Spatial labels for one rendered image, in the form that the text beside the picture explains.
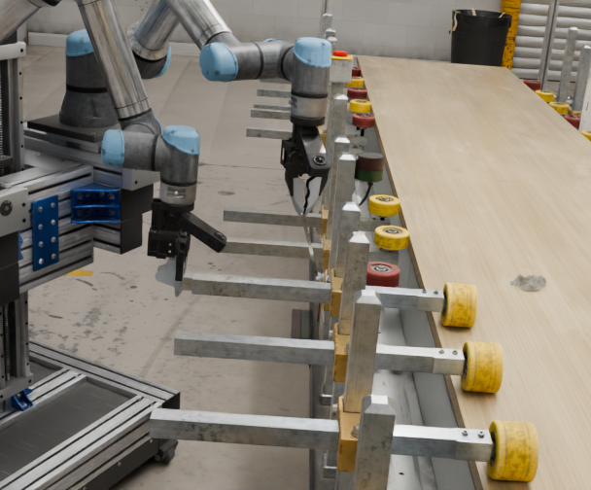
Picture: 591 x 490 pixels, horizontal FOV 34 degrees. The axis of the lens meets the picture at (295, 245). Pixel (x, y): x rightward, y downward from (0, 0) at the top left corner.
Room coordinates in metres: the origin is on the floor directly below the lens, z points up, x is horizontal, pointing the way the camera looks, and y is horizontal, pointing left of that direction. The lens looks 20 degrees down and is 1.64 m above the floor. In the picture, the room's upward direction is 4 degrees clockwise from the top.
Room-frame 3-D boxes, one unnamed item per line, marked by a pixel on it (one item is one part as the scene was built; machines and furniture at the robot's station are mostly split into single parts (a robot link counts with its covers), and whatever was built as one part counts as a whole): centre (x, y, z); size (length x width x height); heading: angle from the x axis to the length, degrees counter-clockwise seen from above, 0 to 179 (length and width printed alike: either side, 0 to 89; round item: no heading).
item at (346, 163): (1.95, -0.09, 0.90); 0.03 x 0.03 x 0.48; 1
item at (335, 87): (2.71, -0.08, 0.93); 0.05 x 0.04 x 0.45; 1
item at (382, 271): (1.91, -0.18, 0.85); 0.08 x 0.08 x 0.11
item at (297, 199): (1.95, 0.01, 1.04); 0.06 x 0.03 x 0.09; 21
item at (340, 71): (2.71, -0.08, 1.18); 0.07 x 0.07 x 0.08; 1
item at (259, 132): (3.41, -0.01, 0.82); 0.43 x 0.03 x 0.04; 91
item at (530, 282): (1.89, -0.50, 0.91); 0.09 x 0.07 x 0.02; 118
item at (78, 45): (2.48, 0.56, 1.21); 0.13 x 0.12 x 0.14; 127
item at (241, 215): (2.41, -0.02, 0.83); 0.43 x 0.03 x 0.04; 91
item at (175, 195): (1.90, 0.25, 1.04); 0.08 x 0.08 x 0.05
